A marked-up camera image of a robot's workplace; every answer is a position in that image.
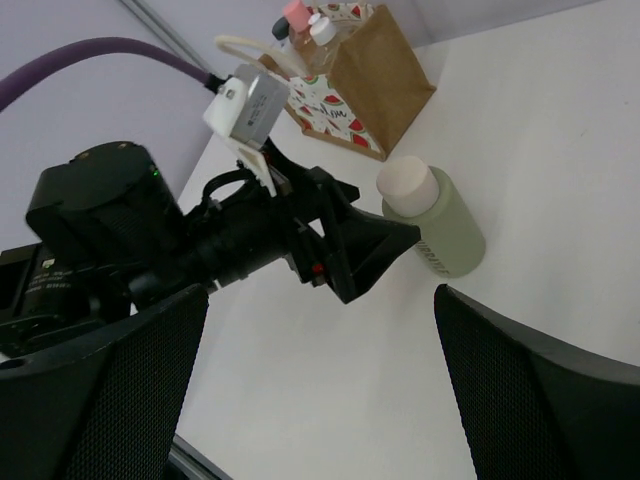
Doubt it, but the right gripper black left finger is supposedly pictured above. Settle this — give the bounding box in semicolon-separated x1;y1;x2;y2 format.
1;285;208;479

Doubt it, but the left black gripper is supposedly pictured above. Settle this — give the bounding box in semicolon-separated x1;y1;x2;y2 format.
189;140;420;304

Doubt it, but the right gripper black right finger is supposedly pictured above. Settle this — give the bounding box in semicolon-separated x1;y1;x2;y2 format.
434;284;639;479

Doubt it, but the green bottle white cap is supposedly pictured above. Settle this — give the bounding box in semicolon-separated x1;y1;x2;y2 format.
376;156;486;278

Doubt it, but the small amber bottle white cap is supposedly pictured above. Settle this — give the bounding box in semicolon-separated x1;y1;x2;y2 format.
308;13;347;75

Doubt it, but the small jar dark lid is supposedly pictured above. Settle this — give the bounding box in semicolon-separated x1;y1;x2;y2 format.
271;16;290;49

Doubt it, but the orange bottle pink cap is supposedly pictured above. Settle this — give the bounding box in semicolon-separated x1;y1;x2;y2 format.
282;0;312;49

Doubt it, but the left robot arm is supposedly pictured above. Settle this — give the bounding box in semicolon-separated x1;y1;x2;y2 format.
1;142;420;358

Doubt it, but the watermelon print canvas bag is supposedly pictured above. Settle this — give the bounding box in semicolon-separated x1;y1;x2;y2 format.
215;1;436;160

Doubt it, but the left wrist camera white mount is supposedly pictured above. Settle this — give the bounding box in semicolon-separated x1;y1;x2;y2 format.
203;64;289;197

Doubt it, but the left aluminium frame post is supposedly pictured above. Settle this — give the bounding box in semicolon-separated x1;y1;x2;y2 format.
119;0;211;71

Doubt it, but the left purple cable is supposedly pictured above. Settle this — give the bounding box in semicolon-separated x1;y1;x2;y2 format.
0;37;221;116

